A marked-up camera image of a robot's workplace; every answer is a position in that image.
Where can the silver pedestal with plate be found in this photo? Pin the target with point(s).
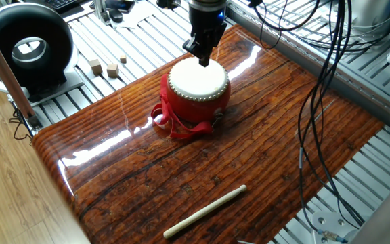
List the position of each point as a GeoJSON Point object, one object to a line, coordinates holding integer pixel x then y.
{"type": "Point", "coordinates": [367, 13]}

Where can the small wooden cube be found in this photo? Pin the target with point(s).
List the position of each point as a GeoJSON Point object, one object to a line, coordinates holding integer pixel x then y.
{"type": "Point", "coordinates": [123, 59]}

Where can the short aluminium post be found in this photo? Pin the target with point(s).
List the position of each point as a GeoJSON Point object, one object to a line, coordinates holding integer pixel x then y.
{"type": "Point", "coordinates": [101, 11]}

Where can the black smartphone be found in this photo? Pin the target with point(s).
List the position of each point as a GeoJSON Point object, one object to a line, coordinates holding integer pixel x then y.
{"type": "Point", "coordinates": [120, 5]}

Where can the red drum white skin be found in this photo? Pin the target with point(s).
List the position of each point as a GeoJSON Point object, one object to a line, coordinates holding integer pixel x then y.
{"type": "Point", "coordinates": [198, 105]}

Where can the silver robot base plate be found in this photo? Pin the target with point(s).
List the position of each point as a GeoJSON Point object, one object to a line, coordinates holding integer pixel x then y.
{"type": "Point", "coordinates": [330, 220]}

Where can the medium wooden cube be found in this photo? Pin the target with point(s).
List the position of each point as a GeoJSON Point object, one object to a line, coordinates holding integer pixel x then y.
{"type": "Point", "coordinates": [112, 70]}

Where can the pale wooden drumstick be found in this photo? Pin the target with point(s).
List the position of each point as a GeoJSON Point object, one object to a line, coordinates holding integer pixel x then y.
{"type": "Point", "coordinates": [201, 213]}

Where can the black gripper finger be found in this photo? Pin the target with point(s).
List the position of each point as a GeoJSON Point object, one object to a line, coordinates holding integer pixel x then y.
{"type": "Point", "coordinates": [215, 37]}
{"type": "Point", "coordinates": [196, 45]}

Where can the diagonal frame strut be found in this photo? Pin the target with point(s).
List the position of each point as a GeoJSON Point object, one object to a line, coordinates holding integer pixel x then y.
{"type": "Point", "coordinates": [5, 74]}

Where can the black keyboard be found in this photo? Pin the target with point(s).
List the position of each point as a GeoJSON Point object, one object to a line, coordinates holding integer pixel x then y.
{"type": "Point", "coordinates": [61, 3]}

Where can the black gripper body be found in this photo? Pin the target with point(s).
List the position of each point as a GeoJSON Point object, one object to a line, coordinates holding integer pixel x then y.
{"type": "Point", "coordinates": [206, 20]}

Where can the glossy wood grain board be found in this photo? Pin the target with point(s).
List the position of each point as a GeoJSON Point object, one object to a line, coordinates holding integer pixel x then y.
{"type": "Point", "coordinates": [215, 169]}

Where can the small black device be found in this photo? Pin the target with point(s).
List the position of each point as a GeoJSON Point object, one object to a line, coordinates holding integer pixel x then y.
{"type": "Point", "coordinates": [168, 3]}

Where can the white paper sheet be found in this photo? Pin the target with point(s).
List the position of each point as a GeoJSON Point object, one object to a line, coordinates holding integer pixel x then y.
{"type": "Point", "coordinates": [137, 17]}

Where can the large wooden cube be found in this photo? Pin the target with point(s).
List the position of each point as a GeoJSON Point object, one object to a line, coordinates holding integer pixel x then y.
{"type": "Point", "coordinates": [95, 67]}

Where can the black computer mouse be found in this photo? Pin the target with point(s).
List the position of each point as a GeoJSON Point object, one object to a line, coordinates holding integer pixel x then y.
{"type": "Point", "coordinates": [115, 16]}

